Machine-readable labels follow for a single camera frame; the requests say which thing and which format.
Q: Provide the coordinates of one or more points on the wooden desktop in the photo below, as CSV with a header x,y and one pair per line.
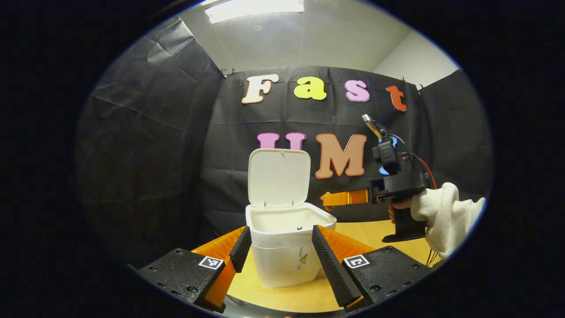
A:
x,y
366,229

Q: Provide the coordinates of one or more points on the white desktop garbage bin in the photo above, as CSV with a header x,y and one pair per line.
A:
x,y
282,247

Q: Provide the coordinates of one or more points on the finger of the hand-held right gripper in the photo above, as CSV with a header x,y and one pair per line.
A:
x,y
348,197

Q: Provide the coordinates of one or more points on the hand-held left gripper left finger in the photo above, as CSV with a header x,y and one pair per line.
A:
x,y
242,249

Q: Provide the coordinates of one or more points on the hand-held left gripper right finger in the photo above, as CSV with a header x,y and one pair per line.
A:
x,y
331,267

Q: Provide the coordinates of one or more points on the ceiling light panel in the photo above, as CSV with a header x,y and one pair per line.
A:
x,y
256,9

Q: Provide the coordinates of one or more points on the black backdrop cloth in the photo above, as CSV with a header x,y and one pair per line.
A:
x,y
145,154

